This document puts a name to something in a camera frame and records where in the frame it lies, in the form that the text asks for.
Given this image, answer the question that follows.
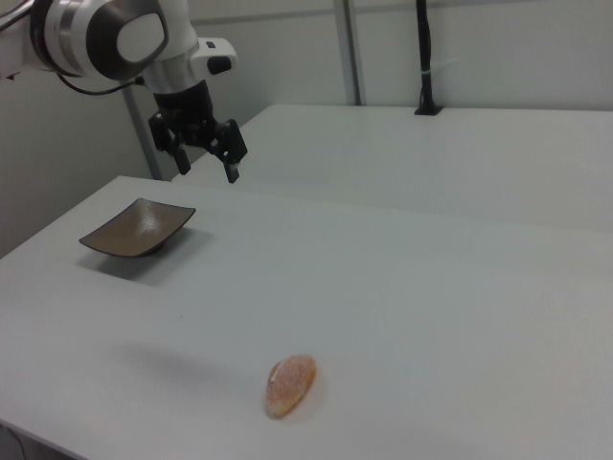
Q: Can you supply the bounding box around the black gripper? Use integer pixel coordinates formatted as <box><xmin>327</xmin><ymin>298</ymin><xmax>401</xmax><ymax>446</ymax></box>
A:
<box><xmin>148</xmin><ymin>80</ymin><xmax>249</xmax><ymax>185</ymax></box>

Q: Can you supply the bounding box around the orange sugared bread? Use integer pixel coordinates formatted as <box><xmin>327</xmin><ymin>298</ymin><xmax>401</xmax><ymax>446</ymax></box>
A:
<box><xmin>264</xmin><ymin>353</ymin><xmax>318</xmax><ymax>421</ymax></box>

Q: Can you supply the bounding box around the brown square ceramic plate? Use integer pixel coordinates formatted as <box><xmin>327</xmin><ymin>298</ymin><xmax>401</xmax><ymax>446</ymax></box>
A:
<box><xmin>79</xmin><ymin>197</ymin><xmax>197</xmax><ymax>259</ymax></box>

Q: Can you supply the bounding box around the black pole with base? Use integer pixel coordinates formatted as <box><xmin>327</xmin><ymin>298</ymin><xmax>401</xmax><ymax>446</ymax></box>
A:
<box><xmin>414</xmin><ymin>0</ymin><xmax>444</xmax><ymax>117</ymax></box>

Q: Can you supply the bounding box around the grey aluminium wall post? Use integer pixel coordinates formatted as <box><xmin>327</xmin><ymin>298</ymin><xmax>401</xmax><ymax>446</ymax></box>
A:
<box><xmin>333</xmin><ymin>0</ymin><xmax>363</xmax><ymax>106</ymax></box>
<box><xmin>121</xmin><ymin>88</ymin><xmax>165</xmax><ymax>182</ymax></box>

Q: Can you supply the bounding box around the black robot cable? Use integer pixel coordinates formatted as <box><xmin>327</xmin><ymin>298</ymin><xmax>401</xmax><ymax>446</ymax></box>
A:
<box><xmin>55</xmin><ymin>69</ymin><xmax>148</xmax><ymax>96</ymax></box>

